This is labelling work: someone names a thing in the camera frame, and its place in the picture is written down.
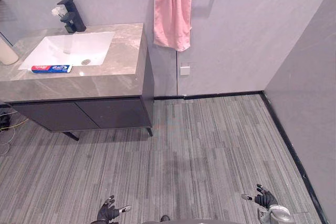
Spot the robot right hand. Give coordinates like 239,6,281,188
241,184,278,208

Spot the beige mug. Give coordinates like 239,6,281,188
0,37,19,66

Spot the white cable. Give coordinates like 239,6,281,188
0,129,17,157

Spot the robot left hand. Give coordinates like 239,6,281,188
96,195,131,224

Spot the pink towel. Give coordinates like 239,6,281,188
153,0,194,52

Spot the red blue toothpaste tube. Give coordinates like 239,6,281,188
31,64,73,74

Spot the grey marble vanity cabinet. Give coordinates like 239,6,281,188
0,23,155,142

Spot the black floor stand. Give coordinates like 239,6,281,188
0,112,12,130

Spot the grey robot torso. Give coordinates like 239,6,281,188
141,218,219,224

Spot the black faucet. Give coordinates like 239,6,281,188
57,0,87,34

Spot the yellow cable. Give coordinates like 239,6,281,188
0,118,28,132

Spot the black baseboard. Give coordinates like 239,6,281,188
261,91,330,224
153,90,265,101

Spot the white sink basin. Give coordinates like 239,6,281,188
17,31,116,70

